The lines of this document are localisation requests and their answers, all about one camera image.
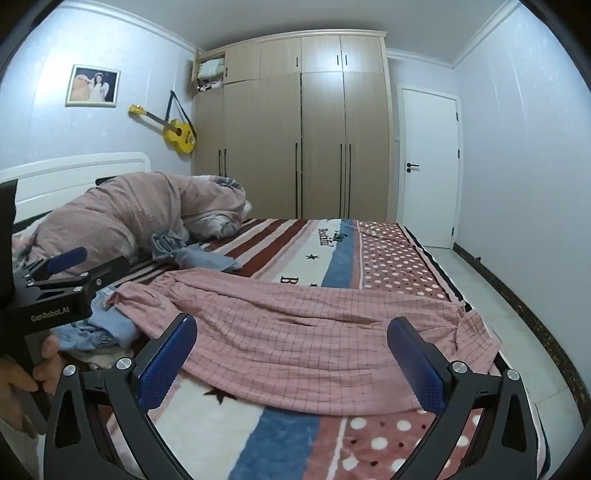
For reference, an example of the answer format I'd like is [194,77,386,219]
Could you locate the white door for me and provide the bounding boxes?
[399,85,463,251]

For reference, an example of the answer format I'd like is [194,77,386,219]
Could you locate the pink quilt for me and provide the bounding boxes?
[11,172,254,278]

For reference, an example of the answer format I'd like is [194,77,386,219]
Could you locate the person's left hand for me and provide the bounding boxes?
[0,334,62,431]

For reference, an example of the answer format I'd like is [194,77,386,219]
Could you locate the cream cloth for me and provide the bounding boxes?
[69,344,136,371]

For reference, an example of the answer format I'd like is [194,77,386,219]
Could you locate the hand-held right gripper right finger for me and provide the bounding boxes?
[387,316,550,480]

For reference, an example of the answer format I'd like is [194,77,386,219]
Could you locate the framed wall photo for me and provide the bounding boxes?
[65,64,122,109]

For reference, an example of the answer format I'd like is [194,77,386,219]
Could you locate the blue garment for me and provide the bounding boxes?
[151,229,241,274]
[54,285,141,358]

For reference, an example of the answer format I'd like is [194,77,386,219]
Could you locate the yellow guitar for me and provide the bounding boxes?
[129,90,198,156]

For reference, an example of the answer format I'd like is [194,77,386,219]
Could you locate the pink checked pants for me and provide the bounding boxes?
[111,268,502,416]

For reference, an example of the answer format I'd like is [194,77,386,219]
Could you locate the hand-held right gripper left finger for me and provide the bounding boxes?
[44,313,199,480]

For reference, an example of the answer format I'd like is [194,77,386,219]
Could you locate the bed with striped sheet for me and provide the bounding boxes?
[9,217,552,480]

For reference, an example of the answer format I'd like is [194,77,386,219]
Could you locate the beige wooden wardrobe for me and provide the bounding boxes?
[191,30,400,223]

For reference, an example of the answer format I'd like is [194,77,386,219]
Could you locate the folded bedding in wardrobe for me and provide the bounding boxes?
[197,56,227,93]

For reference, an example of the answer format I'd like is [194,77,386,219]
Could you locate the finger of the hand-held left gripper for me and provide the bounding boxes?
[25,255,131,302]
[21,246,89,280]

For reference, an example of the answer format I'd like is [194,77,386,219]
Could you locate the white bed headboard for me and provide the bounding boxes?
[0,152,153,221]

